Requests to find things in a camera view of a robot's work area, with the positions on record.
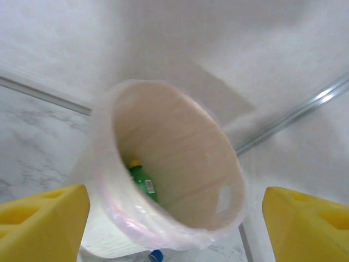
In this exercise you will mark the white plastic bin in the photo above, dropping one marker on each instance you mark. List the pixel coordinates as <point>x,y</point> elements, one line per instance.
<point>109,245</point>

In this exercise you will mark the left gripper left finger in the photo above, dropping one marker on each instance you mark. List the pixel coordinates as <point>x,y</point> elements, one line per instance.
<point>41,232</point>

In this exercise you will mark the green bottle yellow cap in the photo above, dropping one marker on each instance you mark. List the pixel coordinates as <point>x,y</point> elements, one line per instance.
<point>141,180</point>

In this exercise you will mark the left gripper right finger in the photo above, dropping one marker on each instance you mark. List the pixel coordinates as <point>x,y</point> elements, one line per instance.
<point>308,232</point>

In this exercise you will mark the blue-capped bottle light-blue label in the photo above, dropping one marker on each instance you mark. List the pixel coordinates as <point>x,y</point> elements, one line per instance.
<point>156,256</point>

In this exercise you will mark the pink translucent bin liner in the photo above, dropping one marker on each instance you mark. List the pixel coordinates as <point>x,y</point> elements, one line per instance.
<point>185,152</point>

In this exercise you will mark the aluminium frame post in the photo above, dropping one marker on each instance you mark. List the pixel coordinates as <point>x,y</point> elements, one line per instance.
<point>300,112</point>

